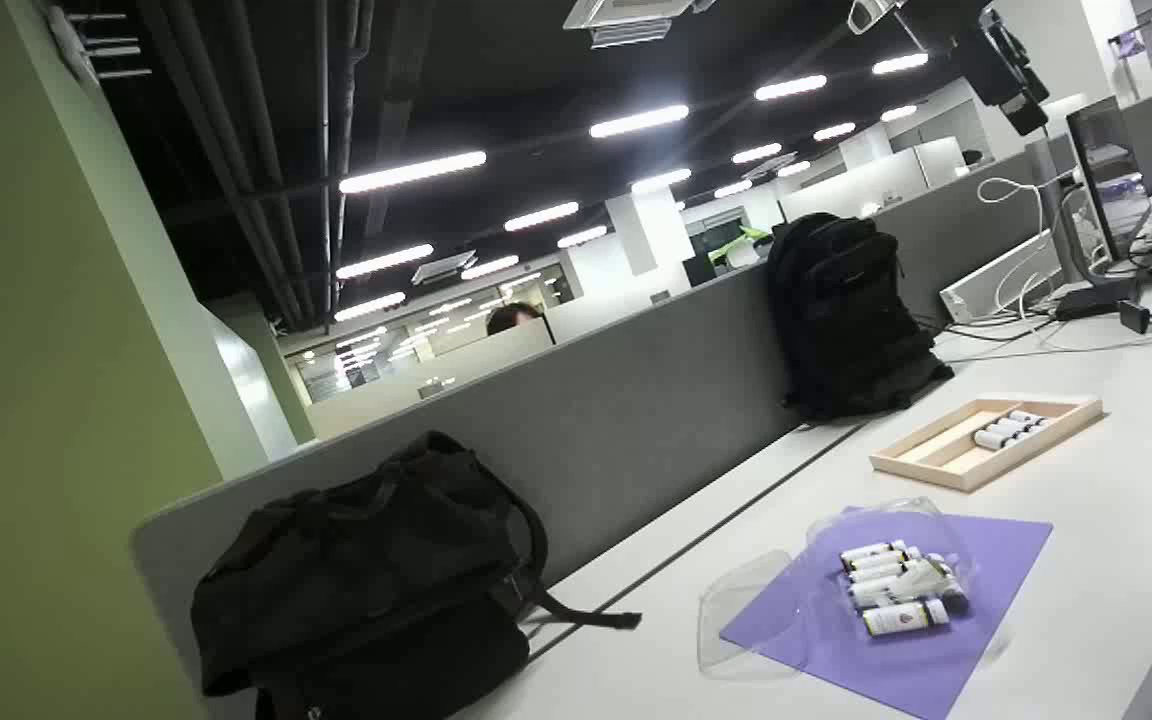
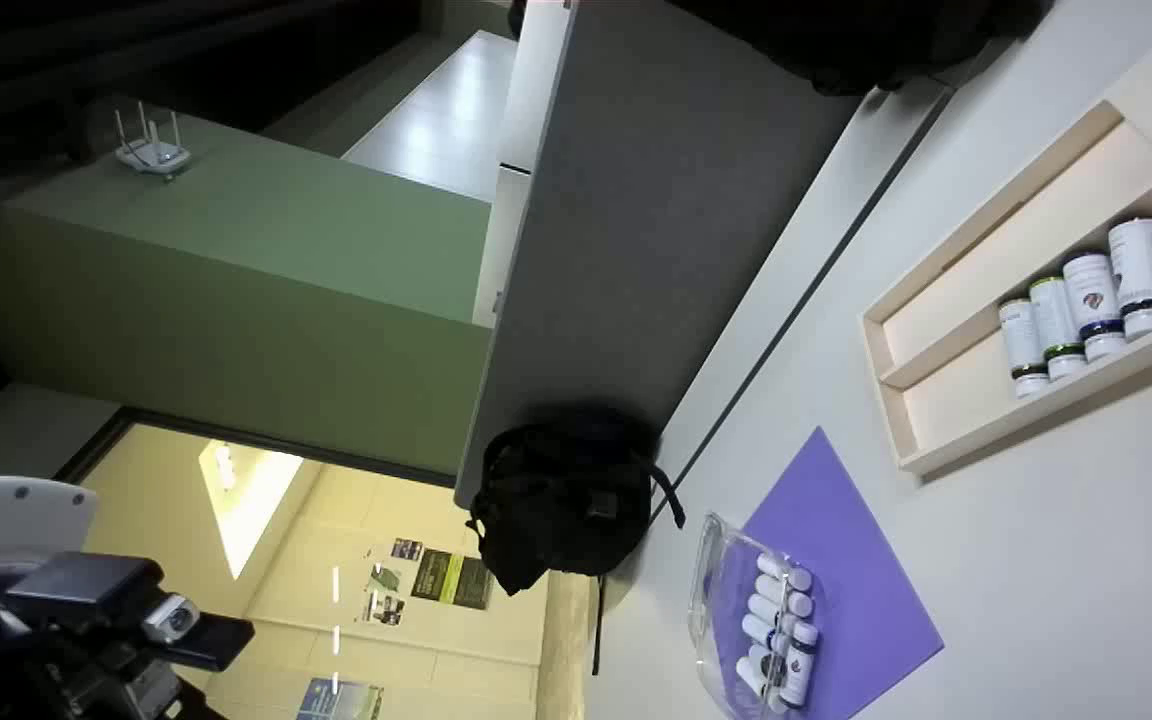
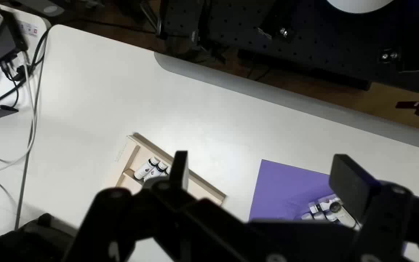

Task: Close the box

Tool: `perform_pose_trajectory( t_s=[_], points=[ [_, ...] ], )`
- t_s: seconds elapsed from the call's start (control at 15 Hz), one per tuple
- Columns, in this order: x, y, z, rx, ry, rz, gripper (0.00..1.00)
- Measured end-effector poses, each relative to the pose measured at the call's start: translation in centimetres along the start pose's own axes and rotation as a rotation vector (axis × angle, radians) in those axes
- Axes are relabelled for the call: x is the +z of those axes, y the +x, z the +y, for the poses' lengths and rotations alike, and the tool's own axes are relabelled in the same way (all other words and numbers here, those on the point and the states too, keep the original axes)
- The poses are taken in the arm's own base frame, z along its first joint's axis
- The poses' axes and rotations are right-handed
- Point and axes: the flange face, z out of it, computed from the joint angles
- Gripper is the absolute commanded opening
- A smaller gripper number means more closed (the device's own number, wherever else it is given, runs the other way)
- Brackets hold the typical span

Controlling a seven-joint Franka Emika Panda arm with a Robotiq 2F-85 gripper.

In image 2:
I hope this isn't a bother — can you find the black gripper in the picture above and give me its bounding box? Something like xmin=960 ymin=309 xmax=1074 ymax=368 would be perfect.
xmin=0 ymin=546 xmax=166 ymax=625

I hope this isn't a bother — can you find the bag of white bottles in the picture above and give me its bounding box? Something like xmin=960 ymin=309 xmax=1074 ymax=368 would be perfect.
xmin=686 ymin=511 xmax=830 ymax=720

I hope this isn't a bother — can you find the blue poster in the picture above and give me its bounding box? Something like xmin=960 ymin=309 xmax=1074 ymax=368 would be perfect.
xmin=290 ymin=676 xmax=386 ymax=720

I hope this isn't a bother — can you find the small dark poster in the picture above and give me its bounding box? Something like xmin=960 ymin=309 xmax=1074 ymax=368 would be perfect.
xmin=408 ymin=546 xmax=457 ymax=604
xmin=359 ymin=588 xmax=412 ymax=627
xmin=453 ymin=555 xmax=497 ymax=615

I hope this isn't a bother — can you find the green cabinet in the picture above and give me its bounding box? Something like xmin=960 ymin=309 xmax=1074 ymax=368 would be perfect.
xmin=0 ymin=113 xmax=497 ymax=481

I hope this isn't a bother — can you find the white wifi router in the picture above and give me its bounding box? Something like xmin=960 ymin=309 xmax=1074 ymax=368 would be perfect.
xmin=106 ymin=99 xmax=194 ymax=184

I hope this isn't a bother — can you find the black backpack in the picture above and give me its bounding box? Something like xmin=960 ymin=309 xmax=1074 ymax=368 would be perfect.
xmin=464 ymin=403 xmax=686 ymax=599

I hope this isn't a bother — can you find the white desk surface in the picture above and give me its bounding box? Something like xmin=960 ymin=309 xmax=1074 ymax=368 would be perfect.
xmin=340 ymin=27 xmax=522 ymax=207

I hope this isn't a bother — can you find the white bottle green band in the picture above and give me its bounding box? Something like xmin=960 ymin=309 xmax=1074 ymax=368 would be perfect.
xmin=730 ymin=638 xmax=819 ymax=697

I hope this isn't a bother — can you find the white bottle blue end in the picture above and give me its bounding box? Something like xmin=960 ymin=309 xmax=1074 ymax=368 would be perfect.
xmin=737 ymin=615 xmax=822 ymax=672

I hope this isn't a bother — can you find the gray partition panel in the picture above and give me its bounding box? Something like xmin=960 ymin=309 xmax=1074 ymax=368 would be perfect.
xmin=453 ymin=0 xmax=871 ymax=511

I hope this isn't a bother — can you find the white bottle black end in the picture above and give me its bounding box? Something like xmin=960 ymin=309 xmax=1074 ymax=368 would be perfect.
xmin=740 ymin=595 xmax=822 ymax=649

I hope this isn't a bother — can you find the small white bottle yellow band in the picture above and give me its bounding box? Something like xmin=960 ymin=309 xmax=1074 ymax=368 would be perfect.
xmin=730 ymin=661 xmax=814 ymax=711

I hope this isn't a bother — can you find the purple mat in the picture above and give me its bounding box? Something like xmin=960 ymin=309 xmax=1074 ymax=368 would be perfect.
xmin=703 ymin=423 xmax=946 ymax=720

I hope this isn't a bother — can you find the wooden shelf tray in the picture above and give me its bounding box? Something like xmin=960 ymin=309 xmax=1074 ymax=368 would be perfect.
xmin=855 ymin=40 xmax=1152 ymax=484

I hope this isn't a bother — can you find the black bag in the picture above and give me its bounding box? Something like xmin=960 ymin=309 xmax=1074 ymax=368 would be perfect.
xmin=669 ymin=0 xmax=1058 ymax=99

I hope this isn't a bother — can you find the slim white bottle green lid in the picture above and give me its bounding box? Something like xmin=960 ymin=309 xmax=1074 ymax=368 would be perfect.
xmin=1023 ymin=270 xmax=1091 ymax=383
xmin=995 ymin=290 xmax=1054 ymax=398

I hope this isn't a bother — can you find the white bottle dark blue label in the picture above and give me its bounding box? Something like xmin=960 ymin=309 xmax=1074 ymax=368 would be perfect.
xmin=1058 ymin=247 xmax=1133 ymax=368

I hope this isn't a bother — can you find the large white bottle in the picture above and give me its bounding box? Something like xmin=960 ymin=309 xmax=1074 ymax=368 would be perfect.
xmin=1104 ymin=213 xmax=1152 ymax=342

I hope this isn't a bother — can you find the dark wrist camera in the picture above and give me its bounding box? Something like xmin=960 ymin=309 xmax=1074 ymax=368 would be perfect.
xmin=133 ymin=588 xmax=261 ymax=672

